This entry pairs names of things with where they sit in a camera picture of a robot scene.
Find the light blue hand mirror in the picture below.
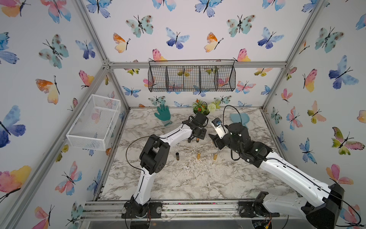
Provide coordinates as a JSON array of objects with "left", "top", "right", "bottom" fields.
[{"left": 230, "top": 113, "right": 250, "bottom": 127}]

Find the green rubber glove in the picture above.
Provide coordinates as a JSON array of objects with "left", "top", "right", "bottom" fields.
[{"left": 154, "top": 105, "right": 172, "bottom": 126}]

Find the white potted artificial plant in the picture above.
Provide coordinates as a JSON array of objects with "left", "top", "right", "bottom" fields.
[{"left": 193, "top": 99, "right": 220, "bottom": 115}]

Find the white mesh wall basket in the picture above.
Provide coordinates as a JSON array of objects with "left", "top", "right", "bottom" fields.
[{"left": 66, "top": 94, "right": 121, "bottom": 151}]

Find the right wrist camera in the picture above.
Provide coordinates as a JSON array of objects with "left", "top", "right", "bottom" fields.
[{"left": 211, "top": 117, "right": 226, "bottom": 139}]

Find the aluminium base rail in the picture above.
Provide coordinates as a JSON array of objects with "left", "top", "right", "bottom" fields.
[{"left": 81, "top": 199, "right": 290, "bottom": 221}]

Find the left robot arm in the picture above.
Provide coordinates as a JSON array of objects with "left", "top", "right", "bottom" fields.
[{"left": 124, "top": 113, "right": 208, "bottom": 219}]

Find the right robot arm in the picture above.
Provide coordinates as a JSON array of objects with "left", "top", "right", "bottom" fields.
[{"left": 209, "top": 118, "right": 345, "bottom": 229}]

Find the black wire wall basket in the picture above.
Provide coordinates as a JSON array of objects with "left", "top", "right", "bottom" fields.
[{"left": 145, "top": 60, "right": 236, "bottom": 93}]

